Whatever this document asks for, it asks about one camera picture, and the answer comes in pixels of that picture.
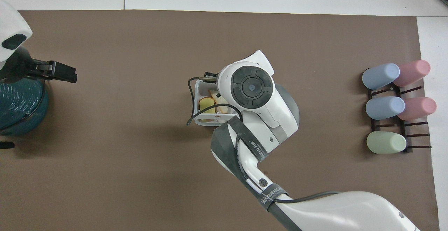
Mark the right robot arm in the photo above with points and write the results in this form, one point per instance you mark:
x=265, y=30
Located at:
x=266, y=119

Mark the black cup rack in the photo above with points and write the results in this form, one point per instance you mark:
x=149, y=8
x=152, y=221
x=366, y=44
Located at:
x=403, y=127

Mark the green plastic cup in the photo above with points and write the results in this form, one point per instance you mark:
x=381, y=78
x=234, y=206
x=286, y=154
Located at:
x=385, y=142

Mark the teal pedal bin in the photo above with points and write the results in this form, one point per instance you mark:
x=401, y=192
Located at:
x=19, y=105

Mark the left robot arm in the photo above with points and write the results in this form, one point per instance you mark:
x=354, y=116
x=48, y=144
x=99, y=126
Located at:
x=12, y=24

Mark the pink plastic cup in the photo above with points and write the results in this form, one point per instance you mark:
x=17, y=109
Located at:
x=420, y=108
x=413, y=71

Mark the blue plastic cup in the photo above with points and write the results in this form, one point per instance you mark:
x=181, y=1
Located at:
x=379, y=76
x=384, y=107

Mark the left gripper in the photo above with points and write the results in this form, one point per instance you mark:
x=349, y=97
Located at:
x=19, y=66

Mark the yellow foam piece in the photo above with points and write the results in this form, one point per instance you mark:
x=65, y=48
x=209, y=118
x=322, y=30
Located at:
x=206, y=105

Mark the white plastic basket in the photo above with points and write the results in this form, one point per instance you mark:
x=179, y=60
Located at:
x=206, y=120

